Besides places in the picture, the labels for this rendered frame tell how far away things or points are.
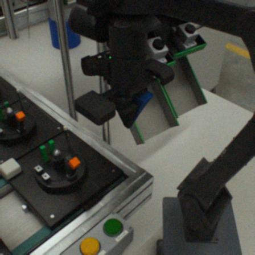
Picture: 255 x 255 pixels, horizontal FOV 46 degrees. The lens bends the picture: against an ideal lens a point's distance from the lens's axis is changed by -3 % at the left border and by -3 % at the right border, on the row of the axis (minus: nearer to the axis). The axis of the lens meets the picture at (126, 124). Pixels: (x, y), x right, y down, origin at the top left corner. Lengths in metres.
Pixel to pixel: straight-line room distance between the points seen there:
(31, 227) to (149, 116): 0.44
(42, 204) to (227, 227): 0.43
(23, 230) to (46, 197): 0.10
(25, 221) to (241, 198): 0.61
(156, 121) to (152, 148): 0.16
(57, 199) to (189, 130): 0.56
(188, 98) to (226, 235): 0.51
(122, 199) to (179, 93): 0.40
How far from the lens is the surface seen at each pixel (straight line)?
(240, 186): 0.99
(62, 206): 0.77
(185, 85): 1.01
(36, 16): 2.02
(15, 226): 0.83
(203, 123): 1.17
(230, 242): 0.64
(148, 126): 0.89
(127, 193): 0.79
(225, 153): 0.44
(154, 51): 0.75
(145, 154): 1.02
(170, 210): 0.65
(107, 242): 0.72
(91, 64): 0.51
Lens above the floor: 1.60
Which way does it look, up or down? 41 degrees down
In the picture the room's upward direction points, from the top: straight up
